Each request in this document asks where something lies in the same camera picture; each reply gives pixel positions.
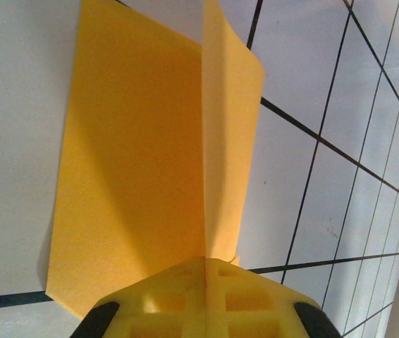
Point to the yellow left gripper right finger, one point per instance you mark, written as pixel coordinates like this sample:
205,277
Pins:
256,306

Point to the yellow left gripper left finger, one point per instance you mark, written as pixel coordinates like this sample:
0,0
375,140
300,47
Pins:
160,306

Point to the yellow cloth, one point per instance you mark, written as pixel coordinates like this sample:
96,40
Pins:
132,141

